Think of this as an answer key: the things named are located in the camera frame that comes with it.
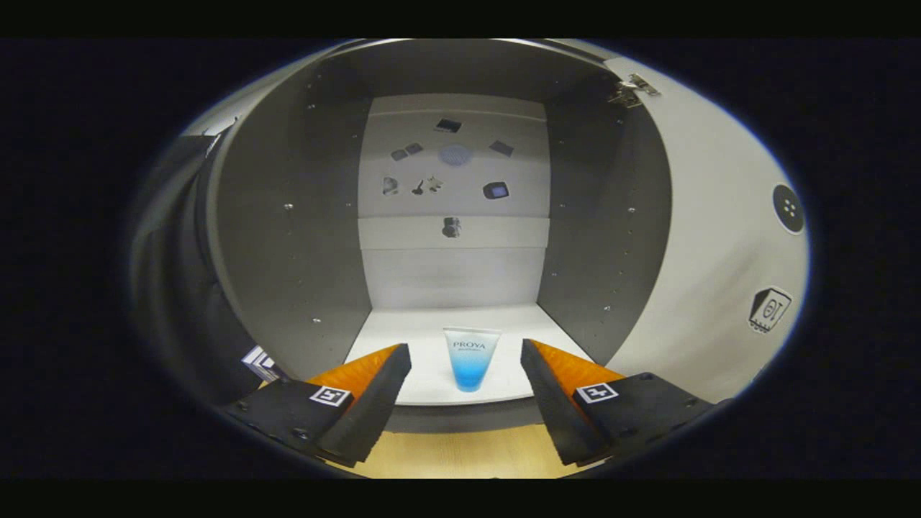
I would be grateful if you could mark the grey cabinet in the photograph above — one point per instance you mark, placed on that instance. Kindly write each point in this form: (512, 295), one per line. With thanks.
(288, 252)

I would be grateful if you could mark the blue and white box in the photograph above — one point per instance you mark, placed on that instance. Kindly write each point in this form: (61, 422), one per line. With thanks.
(260, 363)

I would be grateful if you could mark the blue cosmetic tube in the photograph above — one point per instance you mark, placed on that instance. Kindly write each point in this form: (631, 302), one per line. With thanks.
(471, 363)

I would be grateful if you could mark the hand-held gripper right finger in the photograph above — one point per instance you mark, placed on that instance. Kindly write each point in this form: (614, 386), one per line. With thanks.
(554, 403)

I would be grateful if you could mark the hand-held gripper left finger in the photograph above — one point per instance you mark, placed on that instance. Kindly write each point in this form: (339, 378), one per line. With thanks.
(374, 403)

